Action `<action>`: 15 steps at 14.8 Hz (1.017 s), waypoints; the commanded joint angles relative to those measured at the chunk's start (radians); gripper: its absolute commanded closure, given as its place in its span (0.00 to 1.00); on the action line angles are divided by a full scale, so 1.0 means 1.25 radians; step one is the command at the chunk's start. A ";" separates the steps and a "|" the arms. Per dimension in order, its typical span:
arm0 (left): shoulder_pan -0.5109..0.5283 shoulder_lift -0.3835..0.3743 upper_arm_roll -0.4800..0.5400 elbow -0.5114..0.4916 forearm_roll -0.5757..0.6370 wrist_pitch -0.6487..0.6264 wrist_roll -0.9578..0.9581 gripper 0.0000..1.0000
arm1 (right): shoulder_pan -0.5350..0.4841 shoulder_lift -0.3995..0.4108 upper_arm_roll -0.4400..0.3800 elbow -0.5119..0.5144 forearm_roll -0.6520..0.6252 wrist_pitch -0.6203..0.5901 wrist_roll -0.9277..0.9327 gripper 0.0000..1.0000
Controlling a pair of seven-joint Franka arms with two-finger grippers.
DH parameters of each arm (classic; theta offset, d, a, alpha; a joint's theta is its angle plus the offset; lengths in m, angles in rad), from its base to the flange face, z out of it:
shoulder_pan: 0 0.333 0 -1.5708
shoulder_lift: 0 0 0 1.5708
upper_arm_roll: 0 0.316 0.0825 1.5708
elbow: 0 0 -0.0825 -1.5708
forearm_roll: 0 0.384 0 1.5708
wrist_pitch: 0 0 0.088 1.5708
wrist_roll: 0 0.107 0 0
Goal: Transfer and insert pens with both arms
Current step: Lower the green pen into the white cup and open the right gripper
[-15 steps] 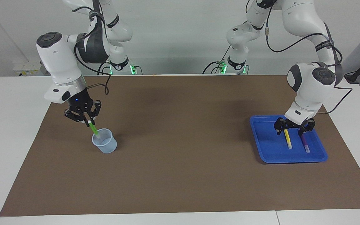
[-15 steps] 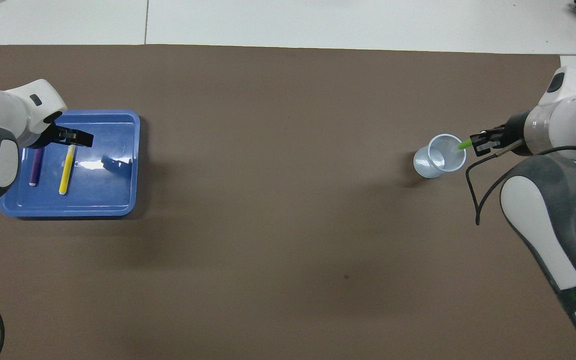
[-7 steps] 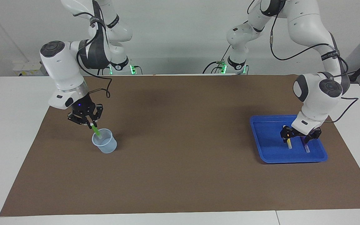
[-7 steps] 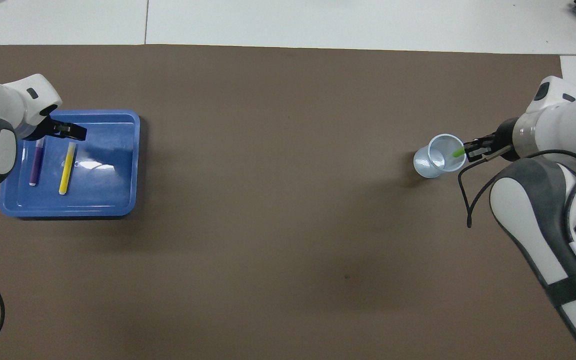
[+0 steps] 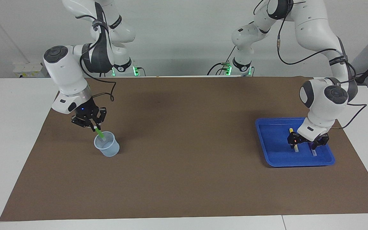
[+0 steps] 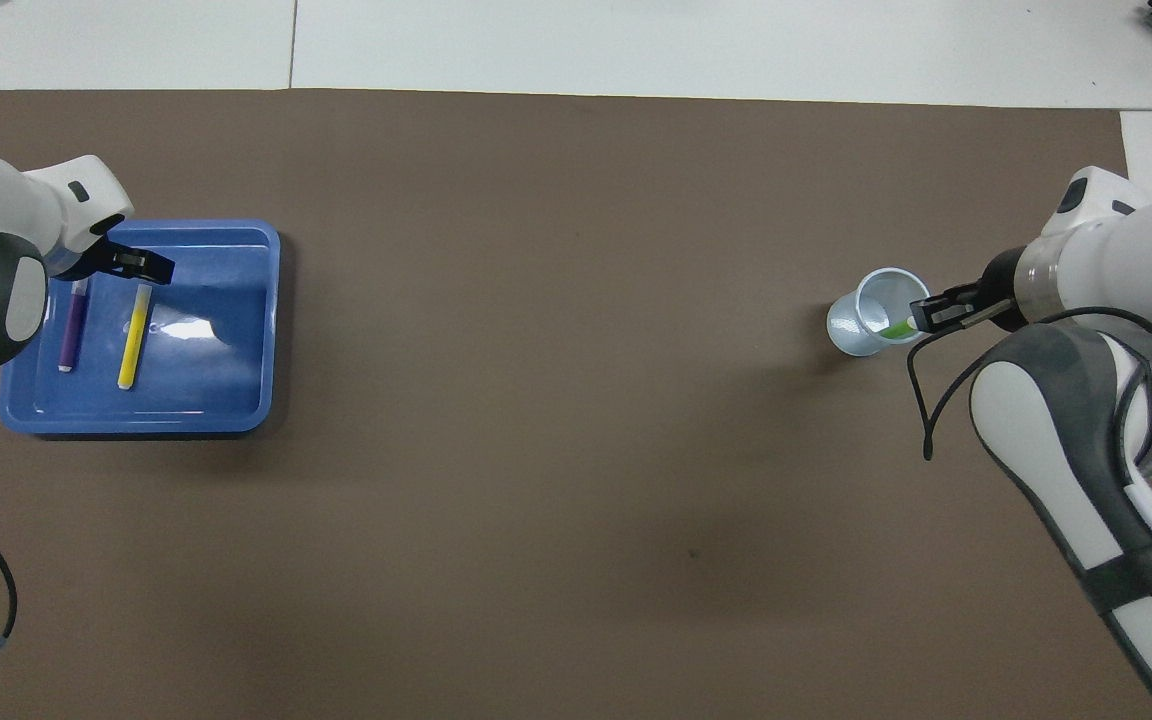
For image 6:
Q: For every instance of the green pen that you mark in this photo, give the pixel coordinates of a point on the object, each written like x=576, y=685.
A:
x=898, y=328

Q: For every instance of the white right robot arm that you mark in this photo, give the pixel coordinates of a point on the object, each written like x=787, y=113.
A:
x=1136, y=260

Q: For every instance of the translucent plastic cup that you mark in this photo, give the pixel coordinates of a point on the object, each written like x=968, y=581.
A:
x=851, y=325

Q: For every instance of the blue plastic tray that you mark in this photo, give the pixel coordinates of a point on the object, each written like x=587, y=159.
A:
x=216, y=380

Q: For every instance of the purple pen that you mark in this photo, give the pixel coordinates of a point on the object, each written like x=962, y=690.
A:
x=74, y=330

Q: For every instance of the brown table mat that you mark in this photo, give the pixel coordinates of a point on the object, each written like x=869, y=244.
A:
x=576, y=200

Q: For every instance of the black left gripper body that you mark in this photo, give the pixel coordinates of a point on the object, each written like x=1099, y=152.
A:
x=91, y=262

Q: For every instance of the yellow pen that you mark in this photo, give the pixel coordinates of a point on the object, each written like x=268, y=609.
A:
x=133, y=340

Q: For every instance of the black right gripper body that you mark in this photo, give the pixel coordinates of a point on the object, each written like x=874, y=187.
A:
x=1008, y=295

